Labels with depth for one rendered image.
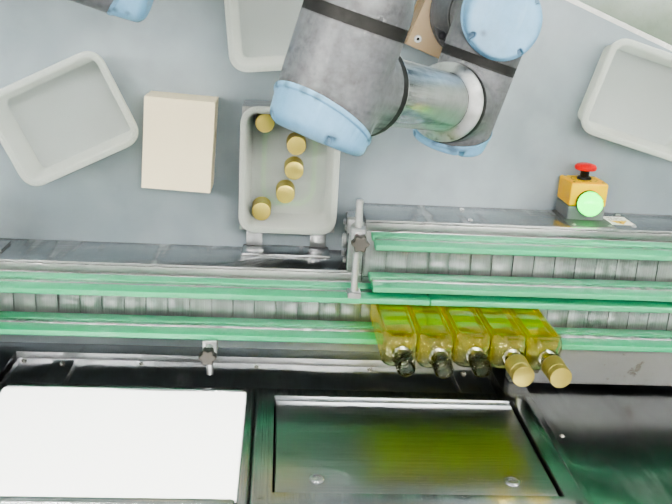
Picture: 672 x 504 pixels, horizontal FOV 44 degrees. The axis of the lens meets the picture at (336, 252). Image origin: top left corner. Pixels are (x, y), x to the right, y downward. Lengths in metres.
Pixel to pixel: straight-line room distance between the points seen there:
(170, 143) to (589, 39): 0.77
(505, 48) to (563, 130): 0.41
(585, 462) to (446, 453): 0.24
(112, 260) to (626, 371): 0.97
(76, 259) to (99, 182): 0.16
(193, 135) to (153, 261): 0.23
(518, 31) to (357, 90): 0.43
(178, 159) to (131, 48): 0.21
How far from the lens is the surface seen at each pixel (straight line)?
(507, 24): 1.26
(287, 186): 1.51
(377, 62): 0.88
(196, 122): 1.48
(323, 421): 1.37
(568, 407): 1.60
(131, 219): 1.61
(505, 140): 1.61
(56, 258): 1.54
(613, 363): 1.67
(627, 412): 1.62
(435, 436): 1.36
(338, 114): 0.88
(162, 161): 1.50
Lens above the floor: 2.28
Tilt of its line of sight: 72 degrees down
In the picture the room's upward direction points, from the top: 169 degrees clockwise
